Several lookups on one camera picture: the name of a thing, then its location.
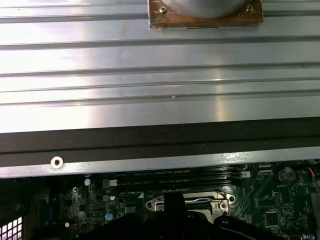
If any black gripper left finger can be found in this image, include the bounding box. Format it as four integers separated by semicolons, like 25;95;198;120
74;192;175;240

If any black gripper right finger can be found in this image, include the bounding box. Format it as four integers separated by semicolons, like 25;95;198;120
174;192;283;240

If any CPU socket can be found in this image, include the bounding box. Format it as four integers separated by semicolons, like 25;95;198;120
144;191;237;221

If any green motherboard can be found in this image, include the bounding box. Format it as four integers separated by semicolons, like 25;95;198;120
32;159;320;240

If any black PC case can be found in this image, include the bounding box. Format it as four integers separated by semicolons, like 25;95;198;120
0;121;320;240

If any silver coin battery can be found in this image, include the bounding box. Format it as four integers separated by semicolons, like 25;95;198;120
278;166;295;183

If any square brown base plate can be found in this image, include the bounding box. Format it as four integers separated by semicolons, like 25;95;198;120
148;0;265;30

